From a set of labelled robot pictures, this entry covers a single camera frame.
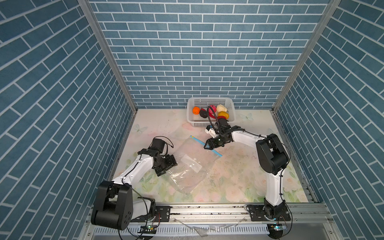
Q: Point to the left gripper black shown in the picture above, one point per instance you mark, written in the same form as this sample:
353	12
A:
171	161

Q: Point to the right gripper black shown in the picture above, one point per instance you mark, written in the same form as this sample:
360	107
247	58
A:
211	144

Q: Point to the clear zip top bag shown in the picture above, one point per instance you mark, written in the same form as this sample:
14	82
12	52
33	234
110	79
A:
194	163

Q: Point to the orange toy fruit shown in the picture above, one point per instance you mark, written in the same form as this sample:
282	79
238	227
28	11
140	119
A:
196	110

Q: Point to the pink toy fruit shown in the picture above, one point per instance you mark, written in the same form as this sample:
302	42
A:
212	109

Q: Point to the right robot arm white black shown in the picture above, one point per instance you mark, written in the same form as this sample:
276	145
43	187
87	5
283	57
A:
273	158

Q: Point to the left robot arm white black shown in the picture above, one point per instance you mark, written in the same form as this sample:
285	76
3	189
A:
114	205

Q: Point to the dark brown toy food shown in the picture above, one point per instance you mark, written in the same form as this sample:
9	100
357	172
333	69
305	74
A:
203	113

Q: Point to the cream toy food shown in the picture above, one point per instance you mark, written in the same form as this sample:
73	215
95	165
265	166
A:
221	108

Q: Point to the red toy chili pepper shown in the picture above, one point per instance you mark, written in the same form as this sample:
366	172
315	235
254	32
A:
214	116

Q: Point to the yellow toy fruit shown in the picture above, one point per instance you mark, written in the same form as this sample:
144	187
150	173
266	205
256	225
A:
223	115

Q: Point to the left circuit board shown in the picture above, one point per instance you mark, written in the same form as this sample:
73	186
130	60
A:
147	230

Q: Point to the circuit board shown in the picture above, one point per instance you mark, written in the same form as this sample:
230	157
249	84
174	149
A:
276	228
147	230

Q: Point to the right circuit board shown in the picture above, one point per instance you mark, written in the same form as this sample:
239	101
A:
276	228

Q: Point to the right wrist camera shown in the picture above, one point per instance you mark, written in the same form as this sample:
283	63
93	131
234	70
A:
211	130

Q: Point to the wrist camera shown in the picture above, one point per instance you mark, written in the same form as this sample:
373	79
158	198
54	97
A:
157	145
211	130

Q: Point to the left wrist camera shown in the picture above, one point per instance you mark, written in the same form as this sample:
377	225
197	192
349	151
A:
157	145

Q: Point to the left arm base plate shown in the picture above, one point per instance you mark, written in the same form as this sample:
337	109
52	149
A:
161	214

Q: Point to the aluminium front rail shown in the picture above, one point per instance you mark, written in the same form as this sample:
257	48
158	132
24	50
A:
216	213

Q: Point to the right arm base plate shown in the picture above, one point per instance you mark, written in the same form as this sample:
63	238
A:
258	214

